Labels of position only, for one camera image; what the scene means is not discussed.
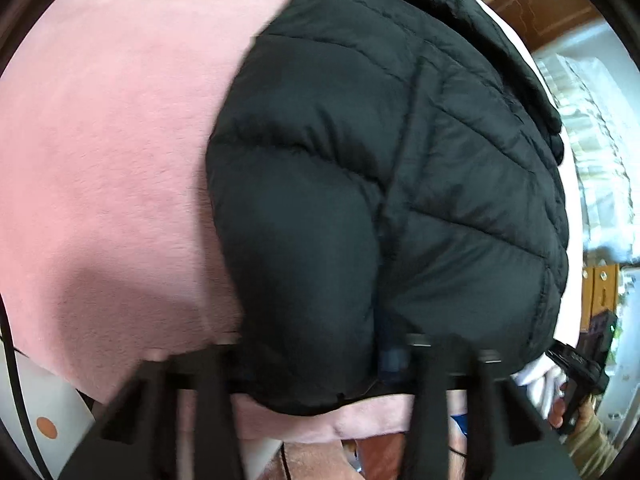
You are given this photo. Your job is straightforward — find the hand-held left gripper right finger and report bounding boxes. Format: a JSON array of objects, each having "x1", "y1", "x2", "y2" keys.
[{"x1": 377, "y1": 310, "x2": 576, "y2": 480}]

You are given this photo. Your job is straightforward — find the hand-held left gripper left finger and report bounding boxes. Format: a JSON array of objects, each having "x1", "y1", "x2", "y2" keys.
[{"x1": 59, "y1": 345, "x2": 251, "y2": 480}]

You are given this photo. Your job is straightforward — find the black puffer jacket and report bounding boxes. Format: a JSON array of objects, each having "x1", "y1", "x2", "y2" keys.
[{"x1": 205, "y1": 0, "x2": 571, "y2": 417}]

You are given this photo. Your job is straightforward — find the person's right forearm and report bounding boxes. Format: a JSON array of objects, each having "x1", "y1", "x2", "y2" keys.
[{"x1": 565, "y1": 407, "x2": 626, "y2": 471}]

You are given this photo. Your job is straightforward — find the person's right hand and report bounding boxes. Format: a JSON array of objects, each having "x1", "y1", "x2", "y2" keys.
[{"x1": 547, "y1": 382, "x2": 598, "y2": 431}]

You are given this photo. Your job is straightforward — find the wooden drawer cabinet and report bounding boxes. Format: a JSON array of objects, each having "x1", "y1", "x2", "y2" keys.
[{"x1": 582, "y1": 262, "x2": 623, "y2": 333}]

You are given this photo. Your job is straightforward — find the white orange-dotted cloth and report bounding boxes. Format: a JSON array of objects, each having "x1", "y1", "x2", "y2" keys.
[{"x1": 0, "y1": 347, "x2": 98, "y2": 480}]

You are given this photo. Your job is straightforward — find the pink bed blanket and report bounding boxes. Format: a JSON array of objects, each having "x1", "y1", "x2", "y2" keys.
[{"x1": 0, "y1": 0, "x2": 586, "y2": 443}]

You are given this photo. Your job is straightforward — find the brown wooden door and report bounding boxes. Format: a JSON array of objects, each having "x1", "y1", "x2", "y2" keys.
[{"x1": 487, "y1": 0, "x2": 601, "y2": 53}]

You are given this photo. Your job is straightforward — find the black cable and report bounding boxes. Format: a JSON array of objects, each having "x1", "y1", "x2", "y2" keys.
[
  {"x1": 277, "y1": 440, "x2": 293, "y2": 480},
  {"x1": 0, "y1": 295, "x2": 53, "y2": 480}
]

